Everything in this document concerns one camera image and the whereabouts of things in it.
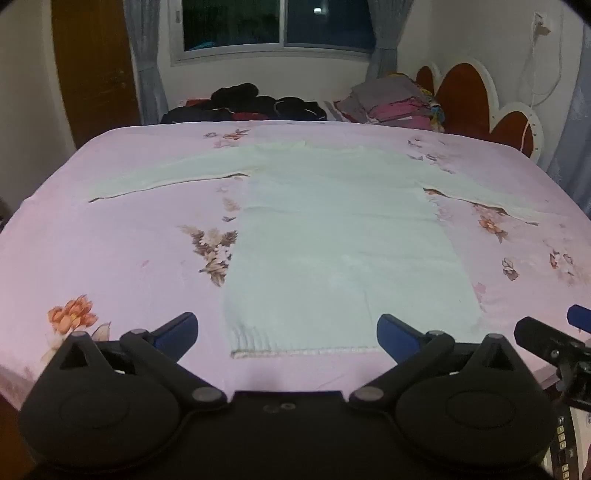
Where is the pale blue hanging cloth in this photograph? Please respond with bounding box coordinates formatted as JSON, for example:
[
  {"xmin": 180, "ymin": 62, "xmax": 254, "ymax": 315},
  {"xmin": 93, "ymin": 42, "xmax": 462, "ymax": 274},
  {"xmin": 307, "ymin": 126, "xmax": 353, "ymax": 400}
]
[{"xmin": 547, "ymin": 69, "xmax": 591, "ymax": 209}]

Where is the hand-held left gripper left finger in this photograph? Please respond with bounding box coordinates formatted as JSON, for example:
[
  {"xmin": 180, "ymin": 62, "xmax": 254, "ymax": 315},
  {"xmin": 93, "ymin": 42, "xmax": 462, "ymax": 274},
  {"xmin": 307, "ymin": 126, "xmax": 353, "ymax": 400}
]
[{"xmin": 46, "ymin": 312, "xmax": 228, "ymax": 411}]

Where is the pink floral bedsheet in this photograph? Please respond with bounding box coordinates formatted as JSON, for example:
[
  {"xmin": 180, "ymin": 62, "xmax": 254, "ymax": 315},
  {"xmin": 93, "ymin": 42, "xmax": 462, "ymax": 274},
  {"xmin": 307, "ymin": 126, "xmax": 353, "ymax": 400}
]
[{"xmin": 0, "ymin": 121, "xmax": 591, "ymax": 411}]

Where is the pile of dark clothes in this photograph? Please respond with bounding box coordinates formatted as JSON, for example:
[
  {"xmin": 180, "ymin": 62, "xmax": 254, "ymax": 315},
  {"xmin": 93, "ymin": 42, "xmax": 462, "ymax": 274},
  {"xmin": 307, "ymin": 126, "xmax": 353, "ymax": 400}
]
[{"xmin": 161, "ymin": 83, "xmax": 328, "ymax": 124}]

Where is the red and white headboard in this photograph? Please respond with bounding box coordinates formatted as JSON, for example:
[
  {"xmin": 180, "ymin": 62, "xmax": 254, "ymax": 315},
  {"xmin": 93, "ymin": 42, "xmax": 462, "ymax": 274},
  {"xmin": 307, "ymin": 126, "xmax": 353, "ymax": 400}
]
[{"xmin": 416, "ymin": 58, "xmax": 544, "ymax": 162}]

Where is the white cable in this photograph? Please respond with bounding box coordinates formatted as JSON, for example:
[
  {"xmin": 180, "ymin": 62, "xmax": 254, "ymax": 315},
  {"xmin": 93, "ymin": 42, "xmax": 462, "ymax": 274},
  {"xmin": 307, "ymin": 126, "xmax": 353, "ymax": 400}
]
[{"xmin": 517, "ymin": 28, "xmax": 565, "ymax": 154}]

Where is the white long-sleeve shirt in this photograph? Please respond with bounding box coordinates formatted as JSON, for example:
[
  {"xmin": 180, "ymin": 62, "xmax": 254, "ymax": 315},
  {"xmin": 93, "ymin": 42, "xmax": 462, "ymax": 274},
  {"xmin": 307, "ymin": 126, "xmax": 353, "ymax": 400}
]
[{"xmin": 88, "ymin": 142, "xmax": 541, "ymax": 360}]

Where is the stack of folded clothes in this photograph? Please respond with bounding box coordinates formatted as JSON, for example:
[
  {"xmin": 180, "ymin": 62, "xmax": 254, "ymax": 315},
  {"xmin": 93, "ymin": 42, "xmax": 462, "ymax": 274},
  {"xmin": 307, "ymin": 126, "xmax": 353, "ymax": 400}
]
[{"xmin": 335, "ymin": 73, "xmax": 446, "ymax": 134}]

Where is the grey-blue curtain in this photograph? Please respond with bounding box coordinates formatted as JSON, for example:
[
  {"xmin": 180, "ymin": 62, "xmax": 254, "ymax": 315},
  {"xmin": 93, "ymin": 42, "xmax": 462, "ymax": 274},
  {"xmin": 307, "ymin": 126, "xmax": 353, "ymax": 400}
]
[
  {"xmin": 367, "ymin": 0, "xmax": 400, "ymax": 80},
  {"xmin": 124, "ymin": 0, "xmax": 168, "ymax": 125}
]

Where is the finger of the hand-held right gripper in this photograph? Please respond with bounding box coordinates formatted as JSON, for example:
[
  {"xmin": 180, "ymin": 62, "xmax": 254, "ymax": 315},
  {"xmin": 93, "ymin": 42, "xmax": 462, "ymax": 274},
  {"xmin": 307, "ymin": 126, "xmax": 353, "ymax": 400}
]
[
  {"xmin": 567, "ymin": 305, "xmax": 591, "ymax": 332},
  {"xmin": 514, "ymin": 316, "xmax": 587, "ymax": 370}
]

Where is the brown wooden door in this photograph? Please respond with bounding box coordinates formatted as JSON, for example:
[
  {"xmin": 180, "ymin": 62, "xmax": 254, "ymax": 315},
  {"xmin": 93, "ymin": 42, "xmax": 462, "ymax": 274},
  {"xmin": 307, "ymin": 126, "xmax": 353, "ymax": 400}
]
[{"xmin": 51, "ymin": 0, "xmax": 140, "ymax": 149}]

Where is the window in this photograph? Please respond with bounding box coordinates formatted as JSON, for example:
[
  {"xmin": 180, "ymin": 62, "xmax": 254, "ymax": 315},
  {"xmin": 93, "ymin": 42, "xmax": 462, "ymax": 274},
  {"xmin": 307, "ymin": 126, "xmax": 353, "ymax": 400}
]
[{"xmin": 171, "ymin": 0, "xmax": 376, "ymax": 63}]

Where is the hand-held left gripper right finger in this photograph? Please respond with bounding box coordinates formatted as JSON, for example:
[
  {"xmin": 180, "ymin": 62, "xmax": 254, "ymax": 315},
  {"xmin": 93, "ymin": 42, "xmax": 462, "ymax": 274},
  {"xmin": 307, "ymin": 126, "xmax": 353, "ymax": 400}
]
[{"xmin": 348, "ymin": 314, "xmax": 532, "ymax": 410}]

